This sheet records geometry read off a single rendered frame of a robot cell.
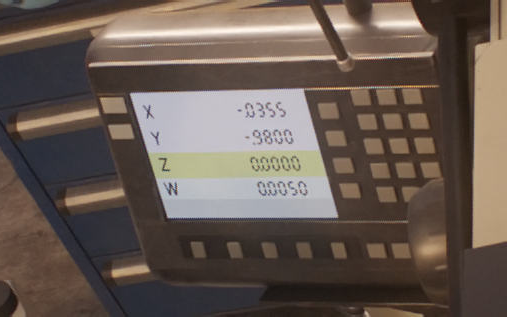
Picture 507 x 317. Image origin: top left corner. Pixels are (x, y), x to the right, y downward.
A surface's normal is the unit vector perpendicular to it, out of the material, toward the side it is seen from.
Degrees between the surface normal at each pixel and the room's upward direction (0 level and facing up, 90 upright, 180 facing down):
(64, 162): 90
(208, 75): 71
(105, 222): 90
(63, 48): 90
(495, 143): 0
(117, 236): 90
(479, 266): 0
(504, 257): 0
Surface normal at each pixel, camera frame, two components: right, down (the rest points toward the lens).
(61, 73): -0.12, 0.74
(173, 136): -0.40, 0.50
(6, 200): -0.36, -0.65
